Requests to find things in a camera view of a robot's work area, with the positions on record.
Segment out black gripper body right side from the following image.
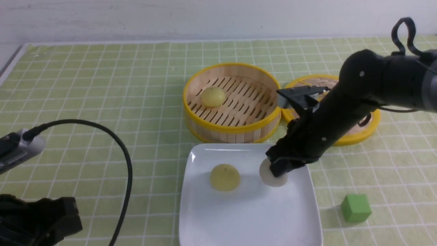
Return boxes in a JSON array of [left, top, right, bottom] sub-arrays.
[[266, 113, 338, 168]]

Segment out black right gripper finger bun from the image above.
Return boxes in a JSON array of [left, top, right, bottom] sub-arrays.
[[270, 158, 305, 177]]

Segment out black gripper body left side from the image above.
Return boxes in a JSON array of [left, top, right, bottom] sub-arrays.
[[23, 197, 83, 246]]

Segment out white steamed bun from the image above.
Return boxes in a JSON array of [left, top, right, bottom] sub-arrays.
[[259, 159, 288, 187]]

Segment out yellow steamed bun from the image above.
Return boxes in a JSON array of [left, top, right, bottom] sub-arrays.
[[201, 87, 227, 107]]

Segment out white square plate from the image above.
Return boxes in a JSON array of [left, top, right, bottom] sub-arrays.
[[179, 143, 323, 246]]

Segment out yellow bun on plate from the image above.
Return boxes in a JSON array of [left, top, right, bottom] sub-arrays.
[[210, 164, 241, 192]]

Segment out woven bamboo steamer lid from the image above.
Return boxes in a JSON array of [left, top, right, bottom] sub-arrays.
[[284, 74, 381, 146]]

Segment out bamboo steamer basket yellow rim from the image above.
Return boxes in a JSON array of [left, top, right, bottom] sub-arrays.
[[183, 63, 281, 143]]

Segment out green cube block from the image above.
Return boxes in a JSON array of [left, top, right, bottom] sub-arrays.
[[340, 194, 372, 223]]

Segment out green checkered tablecloth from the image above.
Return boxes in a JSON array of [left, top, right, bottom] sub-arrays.
[[0, 37, 436, 246]]

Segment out wrist camera right side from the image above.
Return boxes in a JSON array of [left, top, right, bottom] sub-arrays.
[[276, 85, 330, 115]]

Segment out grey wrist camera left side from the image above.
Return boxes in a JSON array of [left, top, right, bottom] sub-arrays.
[[0, 128, 46, 174]]

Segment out black camera cable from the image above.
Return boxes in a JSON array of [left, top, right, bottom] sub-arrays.
[[23, 119, 133, 246]]

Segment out black looped cable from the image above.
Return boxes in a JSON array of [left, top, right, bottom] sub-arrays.
[[391, 17, 432, 60]]

